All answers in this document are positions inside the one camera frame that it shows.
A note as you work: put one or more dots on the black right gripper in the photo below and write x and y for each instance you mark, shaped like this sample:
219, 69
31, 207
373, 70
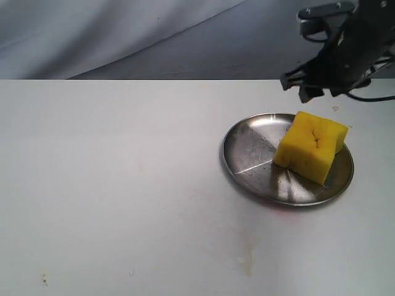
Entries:
348, 53

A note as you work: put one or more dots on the yellow sponge block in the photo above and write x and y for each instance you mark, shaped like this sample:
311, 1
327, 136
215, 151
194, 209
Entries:
310, 145

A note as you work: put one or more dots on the grey fabric backdrop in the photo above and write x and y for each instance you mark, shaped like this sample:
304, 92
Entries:
152, 40

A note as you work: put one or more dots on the round stainless steel plate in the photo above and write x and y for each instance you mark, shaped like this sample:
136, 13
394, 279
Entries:
247, 153

